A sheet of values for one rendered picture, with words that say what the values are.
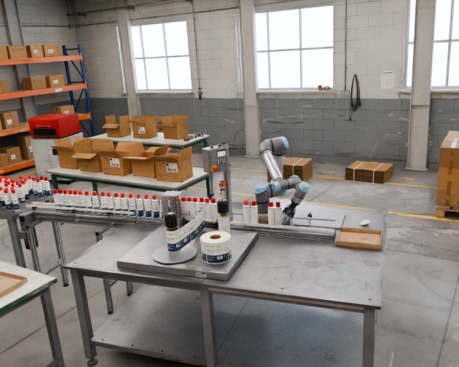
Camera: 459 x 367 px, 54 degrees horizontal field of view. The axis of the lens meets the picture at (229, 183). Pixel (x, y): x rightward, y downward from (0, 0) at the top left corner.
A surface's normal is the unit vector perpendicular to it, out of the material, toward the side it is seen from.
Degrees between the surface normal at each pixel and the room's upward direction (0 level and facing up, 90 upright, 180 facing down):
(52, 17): 90
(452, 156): 90
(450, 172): 87
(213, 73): 90
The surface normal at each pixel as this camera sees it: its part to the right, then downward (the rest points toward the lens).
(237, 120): -0.51, 0.28
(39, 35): 0.85, 0.10
